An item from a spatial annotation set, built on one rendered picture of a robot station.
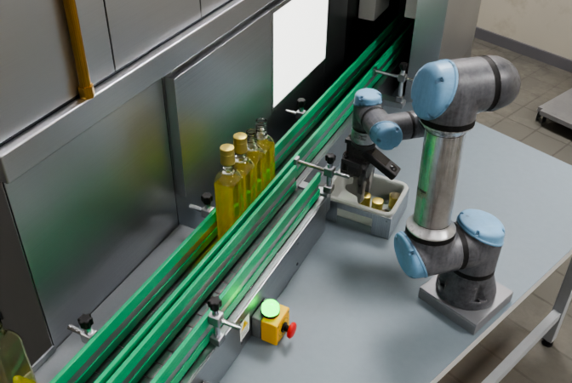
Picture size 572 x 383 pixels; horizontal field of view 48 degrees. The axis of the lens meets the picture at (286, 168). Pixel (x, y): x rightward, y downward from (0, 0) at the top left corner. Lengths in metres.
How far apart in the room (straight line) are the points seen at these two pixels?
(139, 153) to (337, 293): 0.64
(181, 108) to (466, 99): 0.65
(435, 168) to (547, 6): 3.50
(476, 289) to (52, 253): 0.99
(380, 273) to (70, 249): 0.83
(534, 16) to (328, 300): 3.51
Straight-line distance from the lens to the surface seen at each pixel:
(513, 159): 2.34
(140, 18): 1.39
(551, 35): 4.87
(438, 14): 2.41
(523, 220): 2.08
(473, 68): 1.34
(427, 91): 1.32
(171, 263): 1.53
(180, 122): 1.54
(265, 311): 1.55
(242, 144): 1.55
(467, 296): 1.67
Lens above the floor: 2.00
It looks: 36 degrees down
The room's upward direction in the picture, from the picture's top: 1 degrees clockwise
